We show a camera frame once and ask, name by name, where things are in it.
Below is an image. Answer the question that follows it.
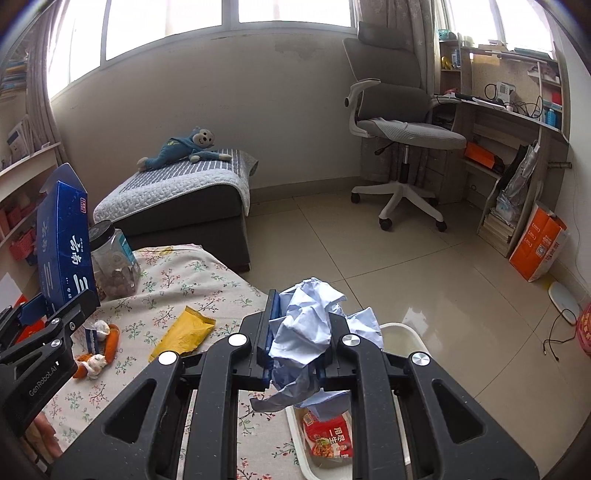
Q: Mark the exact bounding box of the narrow window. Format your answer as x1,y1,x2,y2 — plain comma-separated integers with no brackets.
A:
444,0,555,52

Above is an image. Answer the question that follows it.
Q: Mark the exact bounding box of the wooden desk with shelves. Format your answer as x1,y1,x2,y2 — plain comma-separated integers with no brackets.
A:
436,32,572,258

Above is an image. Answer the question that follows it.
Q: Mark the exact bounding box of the blue monkey plush toy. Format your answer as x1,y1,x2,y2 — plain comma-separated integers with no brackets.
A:
137,126,234,172

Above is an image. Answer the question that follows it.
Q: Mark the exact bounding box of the silver plastic bag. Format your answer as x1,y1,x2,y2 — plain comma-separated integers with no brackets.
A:
503,143,539,209

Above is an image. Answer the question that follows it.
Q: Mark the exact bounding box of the yellow snack wrapper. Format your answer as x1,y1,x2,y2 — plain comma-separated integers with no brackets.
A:
148,306,217,363

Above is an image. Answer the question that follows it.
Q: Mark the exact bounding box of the floral tablecloth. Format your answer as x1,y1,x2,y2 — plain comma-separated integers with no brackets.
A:
28,244,324,480

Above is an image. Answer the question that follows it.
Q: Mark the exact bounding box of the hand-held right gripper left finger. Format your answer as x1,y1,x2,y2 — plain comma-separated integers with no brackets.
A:
48,288,280,480

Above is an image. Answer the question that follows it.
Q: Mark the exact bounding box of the pink storage basket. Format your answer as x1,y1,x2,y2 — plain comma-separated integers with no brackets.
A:
9,228,38,267

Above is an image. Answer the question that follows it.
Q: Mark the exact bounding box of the light blue paper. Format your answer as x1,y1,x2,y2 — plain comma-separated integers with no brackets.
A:
252,277,385,422

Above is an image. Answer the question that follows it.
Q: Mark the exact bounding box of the grey office chair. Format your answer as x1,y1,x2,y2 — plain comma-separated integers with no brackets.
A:
342,21,468,232

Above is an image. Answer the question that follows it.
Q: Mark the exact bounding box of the orange box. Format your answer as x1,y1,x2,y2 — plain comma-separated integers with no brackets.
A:
464,142,498,170

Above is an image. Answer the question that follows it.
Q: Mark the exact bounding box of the grey quilted mat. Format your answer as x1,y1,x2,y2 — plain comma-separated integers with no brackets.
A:
93,148,259,223

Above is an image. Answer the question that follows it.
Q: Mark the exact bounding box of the red printed bucket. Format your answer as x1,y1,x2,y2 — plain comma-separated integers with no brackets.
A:
576,302,591,356

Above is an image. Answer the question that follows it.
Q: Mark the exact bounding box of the dark grey ottoman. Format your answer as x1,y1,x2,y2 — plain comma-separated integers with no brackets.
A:
93,148,259,274

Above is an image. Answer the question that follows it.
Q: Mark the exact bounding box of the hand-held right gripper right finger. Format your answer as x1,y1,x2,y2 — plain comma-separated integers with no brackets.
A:
318,316,541,480

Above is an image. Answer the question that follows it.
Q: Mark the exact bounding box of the stack of books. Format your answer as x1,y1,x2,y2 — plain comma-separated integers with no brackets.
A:
480,210,516,246

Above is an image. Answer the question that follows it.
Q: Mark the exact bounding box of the white bathroom scale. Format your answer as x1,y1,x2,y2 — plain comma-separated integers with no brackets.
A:
548,281,581,315

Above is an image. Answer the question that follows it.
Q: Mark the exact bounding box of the orange paper bag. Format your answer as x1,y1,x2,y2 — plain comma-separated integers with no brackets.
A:
509,203,568,282

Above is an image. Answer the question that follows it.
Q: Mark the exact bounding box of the red food packet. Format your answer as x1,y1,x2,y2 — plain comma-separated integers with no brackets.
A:
302,412,354,462

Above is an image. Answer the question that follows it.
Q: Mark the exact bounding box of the orange peel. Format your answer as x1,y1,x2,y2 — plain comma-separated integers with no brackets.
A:
73,323,122,380

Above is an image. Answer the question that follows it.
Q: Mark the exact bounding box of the clear plastic jar black lid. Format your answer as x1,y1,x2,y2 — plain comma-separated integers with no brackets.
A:
90,220,141,300

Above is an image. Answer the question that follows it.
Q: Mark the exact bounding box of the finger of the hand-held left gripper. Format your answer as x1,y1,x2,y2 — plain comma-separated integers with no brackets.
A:
44,290,101,357
0,295,49,344

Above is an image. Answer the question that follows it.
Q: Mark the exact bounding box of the white blue candy wrapper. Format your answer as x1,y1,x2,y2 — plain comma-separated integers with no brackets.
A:
84,320,112,354

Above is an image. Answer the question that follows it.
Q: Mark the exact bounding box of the black cable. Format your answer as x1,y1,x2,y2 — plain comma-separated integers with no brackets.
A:
544,307,581,361

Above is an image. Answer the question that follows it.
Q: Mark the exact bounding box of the white bookshelf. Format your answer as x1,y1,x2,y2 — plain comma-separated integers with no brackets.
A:
0,28,65,303

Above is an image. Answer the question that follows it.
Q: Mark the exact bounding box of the dark blue cardboard box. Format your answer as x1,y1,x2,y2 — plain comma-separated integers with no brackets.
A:
36,164,101,320

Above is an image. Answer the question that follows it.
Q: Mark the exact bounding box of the person's left hand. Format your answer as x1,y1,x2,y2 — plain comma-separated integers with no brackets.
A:
25,411,63,464

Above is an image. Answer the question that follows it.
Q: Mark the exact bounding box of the large window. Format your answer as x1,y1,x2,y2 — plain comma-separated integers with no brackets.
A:
48,0,365,100

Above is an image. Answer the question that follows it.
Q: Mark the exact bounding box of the white trash bin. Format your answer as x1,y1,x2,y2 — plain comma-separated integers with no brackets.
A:
285,322,432,480

